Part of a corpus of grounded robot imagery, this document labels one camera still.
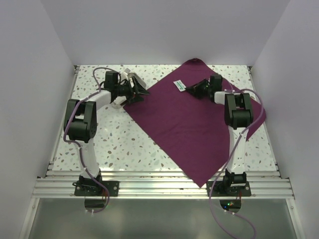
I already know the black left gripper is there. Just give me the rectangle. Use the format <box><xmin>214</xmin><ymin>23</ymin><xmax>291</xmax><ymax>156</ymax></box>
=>
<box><xmin>115</xmin><ymin>76</ymin><xmax>150</xmax><ymax>104</ymax></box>

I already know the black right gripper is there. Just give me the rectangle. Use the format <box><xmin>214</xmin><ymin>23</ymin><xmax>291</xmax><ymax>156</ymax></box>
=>
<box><xmin>185</xmin><ymin>79</ymin><xmax>212</xmax><ymax>99</ymax></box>

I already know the green white dressing packet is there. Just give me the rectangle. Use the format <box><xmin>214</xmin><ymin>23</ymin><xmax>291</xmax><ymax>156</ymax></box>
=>
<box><xmin>173</xmin><ymin>80</ymin><xmax>186</xmax><ymax>92</ymax></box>

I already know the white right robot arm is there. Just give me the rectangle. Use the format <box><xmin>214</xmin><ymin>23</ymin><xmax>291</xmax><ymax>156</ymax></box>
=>
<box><xmin>185</xmin><ymin>78</ymin><xmax>254</xmax><ymax>176</ymax></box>

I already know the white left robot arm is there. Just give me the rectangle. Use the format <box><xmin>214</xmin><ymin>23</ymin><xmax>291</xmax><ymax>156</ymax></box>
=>
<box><xmin>63</xmin><ymin>72</ymin><xmax>150</xmax><ymax>196</ymax></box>

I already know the stainless steel tray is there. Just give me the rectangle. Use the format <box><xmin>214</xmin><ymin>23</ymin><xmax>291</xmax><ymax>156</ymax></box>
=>
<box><xmin>111</xmin><ymin>68</ymin><xmax>149</xmax><ymax>109</ymax></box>

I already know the purple cloth mat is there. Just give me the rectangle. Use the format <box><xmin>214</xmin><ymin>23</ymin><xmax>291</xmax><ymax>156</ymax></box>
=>
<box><xmin>124</xmin><ymin>58</ymin><xmax>269</xmax><ymax>189</ymax></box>

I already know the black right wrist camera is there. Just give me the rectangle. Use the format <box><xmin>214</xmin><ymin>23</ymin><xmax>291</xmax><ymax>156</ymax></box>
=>
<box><xmin>210</xmin><ymin>74</ymin><xmax>223</xmax><ymax>92</ymax></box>

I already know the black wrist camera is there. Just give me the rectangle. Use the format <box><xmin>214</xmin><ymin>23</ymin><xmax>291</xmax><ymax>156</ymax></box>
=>
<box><xmin>104</xmin><ymin>71</ymin><xmax>120</xmax><ymax>90</ymax></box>
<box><xmin>210</xmin><ymin>74</ymin><xmax>223</xmax><ymax>92</ymax></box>

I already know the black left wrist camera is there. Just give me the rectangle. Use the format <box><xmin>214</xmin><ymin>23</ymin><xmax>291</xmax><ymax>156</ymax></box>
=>
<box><xmin>104</xmin><ymin>71</ymin><xmax>120</xmax><ymax>90</ymax></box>

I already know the aluminium table edge rail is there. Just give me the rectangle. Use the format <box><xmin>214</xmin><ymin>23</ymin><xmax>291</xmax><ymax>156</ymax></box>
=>
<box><xmin>32</xmin><ymin>170</ymin><xmax>295</xmax><ymax>199</ymax></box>

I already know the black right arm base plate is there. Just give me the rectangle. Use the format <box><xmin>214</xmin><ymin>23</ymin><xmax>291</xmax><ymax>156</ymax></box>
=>
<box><xmin>206</xmin><ymin>178</ymin><xmax>252</xmax><ymax>197</ymax></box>

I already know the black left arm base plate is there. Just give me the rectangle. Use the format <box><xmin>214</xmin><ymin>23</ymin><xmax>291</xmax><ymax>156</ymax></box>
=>
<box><xmin>72</xmin><ymin>181</ymin><xmax>120</xmax><ymax>197</ymax></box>

